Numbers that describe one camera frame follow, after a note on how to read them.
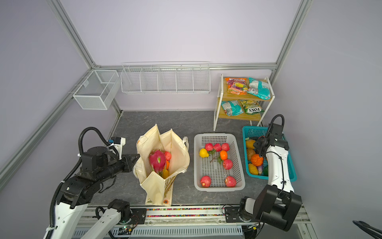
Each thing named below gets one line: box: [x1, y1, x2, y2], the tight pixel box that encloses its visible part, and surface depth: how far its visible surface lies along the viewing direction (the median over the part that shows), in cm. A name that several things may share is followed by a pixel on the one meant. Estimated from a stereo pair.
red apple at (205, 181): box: [200, 175, 212, 188], surface depth 82 cm
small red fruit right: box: [221, 142, 231, 152], surface depth 96 cm
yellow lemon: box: [198, 147, 210, 158], surface depth 95 cm
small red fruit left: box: [204, 142, 214, 152], surface depth 96 cm
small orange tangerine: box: [219, 149, 228, 161], surface depth 91 cm
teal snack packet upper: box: [246, 77, 271, 101], surface depth 84 cm
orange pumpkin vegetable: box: [251, 153, 264, 167], surface depth 86 cm
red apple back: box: [224, 175, 237, 188], surface depth 81 cm
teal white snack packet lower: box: [220, 100, 244, 117], surface depth 98 cm
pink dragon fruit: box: [148, 149, 167, 174], surface depth 80 cm
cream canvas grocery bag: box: [133, 123, 191, 207], surface depth 76 cm
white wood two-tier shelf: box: [212, 74, 276, 132], surface depth 88 cm
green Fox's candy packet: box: [240, 100, 265, 116], surface depth 98 cm
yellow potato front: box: [248, 163, 259, 176], surface depth 86 cm
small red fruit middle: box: [213, 143, 222, 152], surface depth 96 cm
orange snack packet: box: [224, 77, 249, 96], surface depth 84 cm
